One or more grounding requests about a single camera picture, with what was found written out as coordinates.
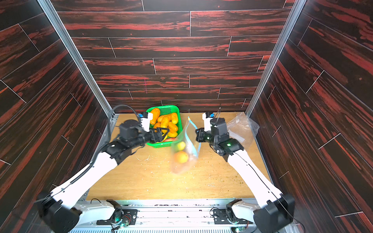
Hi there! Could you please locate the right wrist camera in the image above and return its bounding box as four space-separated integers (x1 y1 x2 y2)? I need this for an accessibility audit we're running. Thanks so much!
202 112 215 132

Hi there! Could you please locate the green yellow mango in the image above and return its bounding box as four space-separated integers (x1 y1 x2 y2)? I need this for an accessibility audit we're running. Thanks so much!
176 141 186 151

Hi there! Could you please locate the aluminium front rail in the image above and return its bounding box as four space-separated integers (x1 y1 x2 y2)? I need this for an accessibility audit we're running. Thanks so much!
72 199 260 233

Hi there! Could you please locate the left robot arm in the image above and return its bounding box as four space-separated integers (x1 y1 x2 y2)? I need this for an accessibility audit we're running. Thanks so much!
36 119 170 233

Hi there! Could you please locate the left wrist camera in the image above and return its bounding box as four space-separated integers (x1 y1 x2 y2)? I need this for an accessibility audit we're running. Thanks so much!
139 112 153 132

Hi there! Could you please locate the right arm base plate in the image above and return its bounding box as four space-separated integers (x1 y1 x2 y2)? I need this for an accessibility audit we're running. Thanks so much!
209 207 252 225

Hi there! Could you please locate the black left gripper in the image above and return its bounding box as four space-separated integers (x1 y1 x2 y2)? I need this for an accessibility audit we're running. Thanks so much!
127 127 169 151

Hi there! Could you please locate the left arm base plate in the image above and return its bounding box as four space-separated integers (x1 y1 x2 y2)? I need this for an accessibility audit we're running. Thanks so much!
96 209 138 227

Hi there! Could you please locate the green plastic basket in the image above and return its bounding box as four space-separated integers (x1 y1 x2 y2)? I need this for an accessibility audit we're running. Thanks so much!
146 105 183 148

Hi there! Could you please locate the clear zip-top bag blue zipper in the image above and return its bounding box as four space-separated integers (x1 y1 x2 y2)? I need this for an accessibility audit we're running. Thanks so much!
171 117 201 174

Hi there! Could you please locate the red mango bottom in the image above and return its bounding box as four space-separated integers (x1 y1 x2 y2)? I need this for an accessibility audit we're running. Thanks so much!
163 137 176 142

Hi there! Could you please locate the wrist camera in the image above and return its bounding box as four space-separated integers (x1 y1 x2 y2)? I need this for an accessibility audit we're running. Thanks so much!
202 112 215 132
139 112 153 132

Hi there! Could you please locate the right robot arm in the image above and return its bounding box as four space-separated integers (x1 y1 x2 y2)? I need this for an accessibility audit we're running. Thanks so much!
196 113 295 233

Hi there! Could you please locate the yellow mango top right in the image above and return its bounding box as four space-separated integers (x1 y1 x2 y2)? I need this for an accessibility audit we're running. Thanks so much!
171 113 179 125

